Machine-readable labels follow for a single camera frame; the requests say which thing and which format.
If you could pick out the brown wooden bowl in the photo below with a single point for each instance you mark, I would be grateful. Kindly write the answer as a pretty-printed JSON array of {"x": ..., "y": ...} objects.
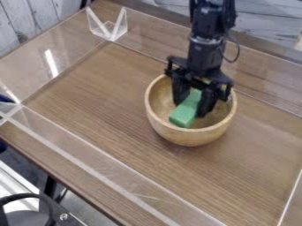
[{"x": 207, "y": 129}]

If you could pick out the grey metal base plate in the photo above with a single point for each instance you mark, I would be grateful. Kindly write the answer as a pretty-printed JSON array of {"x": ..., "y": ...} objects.
[{"x": 57, "y": 216}]

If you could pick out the green rectangular block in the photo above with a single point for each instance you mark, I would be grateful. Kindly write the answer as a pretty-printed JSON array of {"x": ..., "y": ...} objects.
[{"x": 183, "y": 115}]

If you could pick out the black table leg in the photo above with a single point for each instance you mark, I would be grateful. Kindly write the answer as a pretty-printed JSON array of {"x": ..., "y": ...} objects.
[{"x": 49, "y": 187}]

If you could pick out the clear acrylic corner bracket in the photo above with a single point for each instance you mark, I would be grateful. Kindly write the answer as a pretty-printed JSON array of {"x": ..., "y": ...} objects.
[{"x": 105, "y": 29}]

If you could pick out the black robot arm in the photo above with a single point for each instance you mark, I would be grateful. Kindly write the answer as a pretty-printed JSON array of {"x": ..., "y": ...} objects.
[{"x": 212, "y": 17}]

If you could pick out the blue object at left edge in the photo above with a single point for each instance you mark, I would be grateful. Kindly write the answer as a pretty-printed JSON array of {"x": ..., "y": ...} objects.
[{"x": 5, "y": 99}]

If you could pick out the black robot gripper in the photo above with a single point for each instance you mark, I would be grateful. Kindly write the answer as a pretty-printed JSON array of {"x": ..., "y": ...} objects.
[{"x": 199, "y": 71}]

